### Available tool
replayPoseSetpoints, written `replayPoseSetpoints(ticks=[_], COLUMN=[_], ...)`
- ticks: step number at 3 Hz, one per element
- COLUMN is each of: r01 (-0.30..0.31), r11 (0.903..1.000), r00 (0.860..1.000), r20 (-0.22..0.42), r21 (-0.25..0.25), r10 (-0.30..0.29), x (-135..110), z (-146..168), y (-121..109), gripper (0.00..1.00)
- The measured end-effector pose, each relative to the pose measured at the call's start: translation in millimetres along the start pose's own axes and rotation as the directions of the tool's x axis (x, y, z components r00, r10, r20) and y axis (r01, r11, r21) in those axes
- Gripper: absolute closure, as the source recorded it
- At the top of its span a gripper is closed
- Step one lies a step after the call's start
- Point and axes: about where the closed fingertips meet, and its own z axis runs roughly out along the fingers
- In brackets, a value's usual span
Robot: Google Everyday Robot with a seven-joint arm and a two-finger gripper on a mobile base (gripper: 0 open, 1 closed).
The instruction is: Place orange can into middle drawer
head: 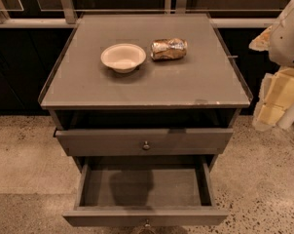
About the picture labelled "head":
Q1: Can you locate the round top drawer knob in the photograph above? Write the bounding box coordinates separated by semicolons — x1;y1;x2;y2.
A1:
142;141;150;150

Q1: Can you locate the metal railing frame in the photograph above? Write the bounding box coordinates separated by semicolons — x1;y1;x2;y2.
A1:
0;0;294;29

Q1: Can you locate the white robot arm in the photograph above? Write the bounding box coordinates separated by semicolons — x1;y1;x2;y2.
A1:
249;0;294;131

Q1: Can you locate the crushed orange can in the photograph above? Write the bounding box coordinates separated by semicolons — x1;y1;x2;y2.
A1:
151;38;188;60

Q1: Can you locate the grey drawer cabinet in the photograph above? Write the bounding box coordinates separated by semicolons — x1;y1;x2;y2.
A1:
37;13;254;174

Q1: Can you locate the open grey middle drawer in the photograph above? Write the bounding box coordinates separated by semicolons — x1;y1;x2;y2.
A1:
63;155;228;227

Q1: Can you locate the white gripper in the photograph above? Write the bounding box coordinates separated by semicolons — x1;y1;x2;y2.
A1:
248;0;294;131

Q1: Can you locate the white paper bowl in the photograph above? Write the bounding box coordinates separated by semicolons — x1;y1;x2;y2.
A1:
100;44;146;73

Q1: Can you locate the grey top drawer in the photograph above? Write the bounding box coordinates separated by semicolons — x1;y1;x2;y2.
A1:
55;128;233;156

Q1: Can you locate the round drawer knob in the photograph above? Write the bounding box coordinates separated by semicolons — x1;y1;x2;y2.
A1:
143;219;151;228
142;141;150;150

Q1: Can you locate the round middle drawer knob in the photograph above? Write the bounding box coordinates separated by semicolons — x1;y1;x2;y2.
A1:
143;219;151;228

